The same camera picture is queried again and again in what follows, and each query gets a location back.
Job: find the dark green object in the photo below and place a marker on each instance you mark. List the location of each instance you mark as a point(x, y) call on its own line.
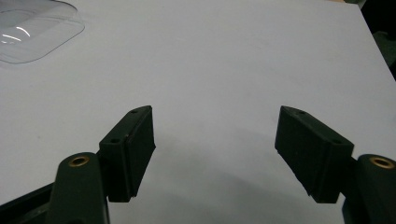
point(386, 46)

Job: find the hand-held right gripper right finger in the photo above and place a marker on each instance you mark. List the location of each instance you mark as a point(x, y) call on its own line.
point(314, 152)

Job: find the clear plastic container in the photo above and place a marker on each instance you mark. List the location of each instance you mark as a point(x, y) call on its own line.
point(34, 29)

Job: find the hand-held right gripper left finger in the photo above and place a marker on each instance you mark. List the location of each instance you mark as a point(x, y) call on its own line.
point(127, 155)

